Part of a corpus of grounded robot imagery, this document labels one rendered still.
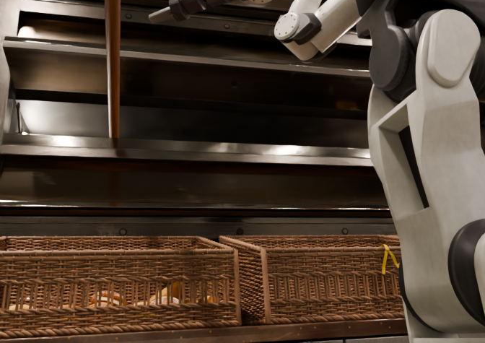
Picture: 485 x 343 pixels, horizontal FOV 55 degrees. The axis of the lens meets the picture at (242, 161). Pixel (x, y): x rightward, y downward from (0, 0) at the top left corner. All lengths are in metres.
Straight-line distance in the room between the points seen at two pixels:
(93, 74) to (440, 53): 1.14
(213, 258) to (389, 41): 0.53
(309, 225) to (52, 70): 0.97
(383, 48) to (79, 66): 1.03
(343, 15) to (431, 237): 0.66
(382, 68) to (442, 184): 0.22
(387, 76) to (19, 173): 1.14
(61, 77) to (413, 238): 1.24
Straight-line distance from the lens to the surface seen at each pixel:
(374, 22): 0.85
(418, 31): 0.78
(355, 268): 1.07
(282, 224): 1.56
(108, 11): 1.01
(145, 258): 0.96
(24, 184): 1.54
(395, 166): 0.78
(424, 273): 0.70
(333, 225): 1.62
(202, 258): 0.97
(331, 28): 1.20
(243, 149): 1.60
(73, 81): 1.64
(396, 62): 0.77
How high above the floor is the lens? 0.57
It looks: 20 degrees up
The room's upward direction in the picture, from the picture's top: 3 degrees counter-clockwise
